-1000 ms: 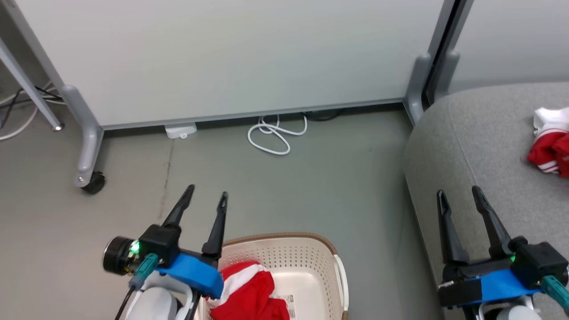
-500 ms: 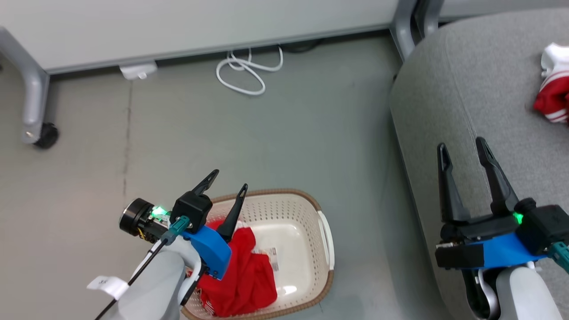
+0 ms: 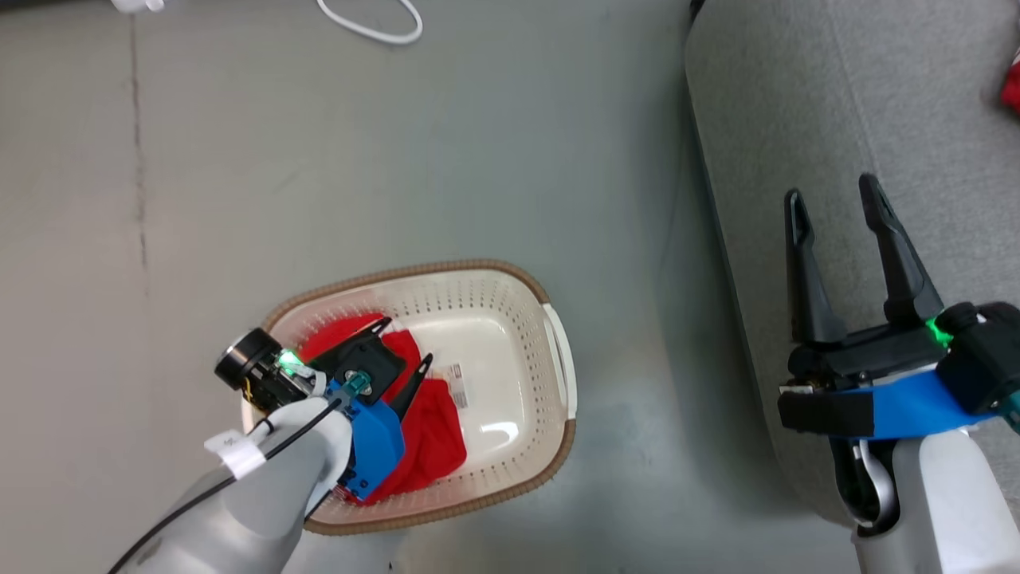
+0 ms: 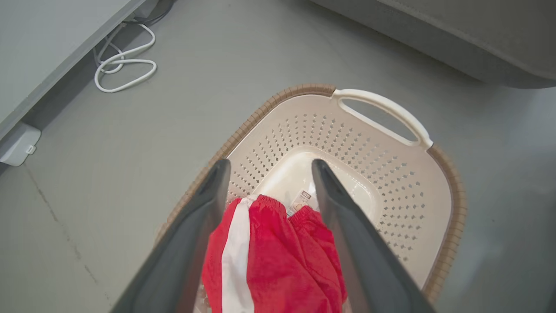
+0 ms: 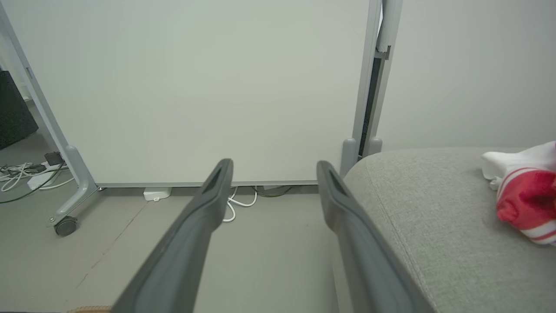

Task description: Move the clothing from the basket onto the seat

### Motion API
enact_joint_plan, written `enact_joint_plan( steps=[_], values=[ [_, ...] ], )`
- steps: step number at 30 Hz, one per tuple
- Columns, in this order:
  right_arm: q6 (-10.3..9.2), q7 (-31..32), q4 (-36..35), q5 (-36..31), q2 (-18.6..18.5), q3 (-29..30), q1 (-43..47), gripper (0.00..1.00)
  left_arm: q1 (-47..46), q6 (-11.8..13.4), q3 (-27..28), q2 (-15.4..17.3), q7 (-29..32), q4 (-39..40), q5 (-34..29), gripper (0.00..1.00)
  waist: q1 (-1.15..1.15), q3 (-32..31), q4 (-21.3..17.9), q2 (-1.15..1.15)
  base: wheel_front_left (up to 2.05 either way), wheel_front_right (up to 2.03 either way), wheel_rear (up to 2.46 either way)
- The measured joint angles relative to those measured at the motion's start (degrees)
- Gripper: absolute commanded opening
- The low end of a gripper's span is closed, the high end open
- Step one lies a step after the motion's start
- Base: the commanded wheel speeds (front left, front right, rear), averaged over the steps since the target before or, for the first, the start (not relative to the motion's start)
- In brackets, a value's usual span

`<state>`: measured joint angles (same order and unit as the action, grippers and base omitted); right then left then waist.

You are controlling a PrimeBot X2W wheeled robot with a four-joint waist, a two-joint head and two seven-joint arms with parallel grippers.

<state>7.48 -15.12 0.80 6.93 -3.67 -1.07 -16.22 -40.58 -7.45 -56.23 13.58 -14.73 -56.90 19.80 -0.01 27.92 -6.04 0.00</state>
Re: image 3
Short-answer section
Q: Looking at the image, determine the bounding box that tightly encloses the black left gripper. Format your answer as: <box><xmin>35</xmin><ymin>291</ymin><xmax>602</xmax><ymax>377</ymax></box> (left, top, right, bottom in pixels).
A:
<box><xmin>214</xmin><ymin>317</ymin><xmax>435</xmax><ymax>422</ymax></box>

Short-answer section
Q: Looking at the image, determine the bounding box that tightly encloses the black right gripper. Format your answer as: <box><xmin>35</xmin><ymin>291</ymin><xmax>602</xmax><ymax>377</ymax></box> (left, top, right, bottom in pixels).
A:
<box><xmin>783</xmin><ymin>173</ymin><xmax>1020</xmax><ymax>415</ymax></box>

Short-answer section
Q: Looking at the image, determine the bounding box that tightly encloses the red cloth garment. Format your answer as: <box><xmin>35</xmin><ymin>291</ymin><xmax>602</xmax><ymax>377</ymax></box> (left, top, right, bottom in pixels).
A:
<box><xmin>299</xmin><ymin>313</ymin><xmax>468</xmax><ymax>505</ymax></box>

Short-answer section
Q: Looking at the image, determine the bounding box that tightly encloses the grey fabric sofa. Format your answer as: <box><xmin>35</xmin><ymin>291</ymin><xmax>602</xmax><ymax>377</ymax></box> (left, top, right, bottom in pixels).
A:
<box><xmin>684</xmin><ymin>0</ymin><xmax>1020</xmax><ymax>531</ymax></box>

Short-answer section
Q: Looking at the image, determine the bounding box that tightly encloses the beige perforated laundry basket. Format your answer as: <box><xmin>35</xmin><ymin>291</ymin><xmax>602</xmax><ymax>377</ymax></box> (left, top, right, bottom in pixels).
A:
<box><xmin>241</xmin><ymin>259</ymin><xmax>577</xmax><ymax>537</ymax></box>

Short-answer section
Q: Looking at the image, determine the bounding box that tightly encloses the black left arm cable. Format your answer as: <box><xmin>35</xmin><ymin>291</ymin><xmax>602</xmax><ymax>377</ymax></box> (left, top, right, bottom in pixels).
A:
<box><xmin>108</xmin><ymin>397</ymin><xmax>345</xmax><ymax>574</ymax></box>

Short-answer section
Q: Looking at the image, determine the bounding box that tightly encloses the white cable label tag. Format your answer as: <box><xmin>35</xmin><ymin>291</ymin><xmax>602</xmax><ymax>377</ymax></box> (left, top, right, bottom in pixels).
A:
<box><xmin>205</xmin><ymin>430</ymin><xmax>268</xmax><ymax>479</ymax></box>

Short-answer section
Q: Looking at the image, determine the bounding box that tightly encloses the white coiled cable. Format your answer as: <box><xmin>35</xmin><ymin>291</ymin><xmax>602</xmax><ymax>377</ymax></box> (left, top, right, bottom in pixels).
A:
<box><xmin>316</xmin><ymin>0</ymin><xmax>424</xmax><ymax>45</ymax></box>

